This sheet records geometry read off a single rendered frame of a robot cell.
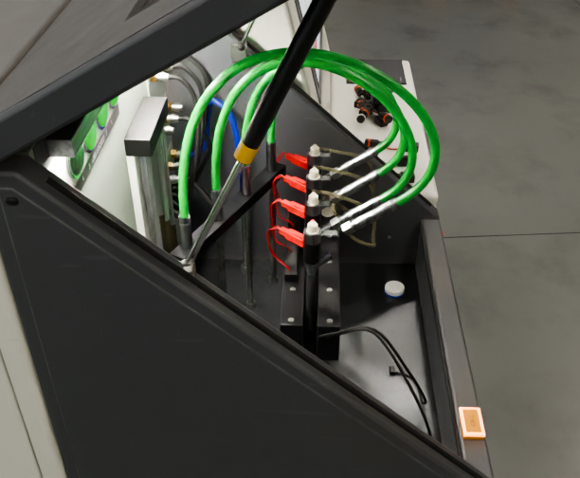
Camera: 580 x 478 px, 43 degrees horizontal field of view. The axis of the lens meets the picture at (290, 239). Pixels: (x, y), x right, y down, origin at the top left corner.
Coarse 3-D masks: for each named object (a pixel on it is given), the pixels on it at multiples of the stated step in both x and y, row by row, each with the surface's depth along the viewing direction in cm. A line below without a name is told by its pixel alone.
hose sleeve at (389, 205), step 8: (392, 200) 110; (376, 208) 111; (384, 208) 111; (392, 208) 110; (360, 216) 112; (368, 216) 112; (376, 216) 111; (352, 224) 113; (360, 224) 112; (368, 224) 113
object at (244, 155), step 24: (312, 0) 60; (312, 24) 61; (288, 48) 63; (288, 72) 64; (264, 96) 66; (264, 120) 67; (240, 144) 69; (240, 168) 71; (216, 216) 75; (192, 264) 79
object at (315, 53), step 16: (240, 64) 98; (352, 64) 97; (368, 64) 98; (224, 80) 99; (384, 80) 98; (208, 96) 101; (400, 96) 100; (192, 112) 103; (416, 112) 101; (192, 128) 104; (432, 128) 102; (432, 144) 104; (432, 160) 106; (432, 176) 107; (416, 192) 109
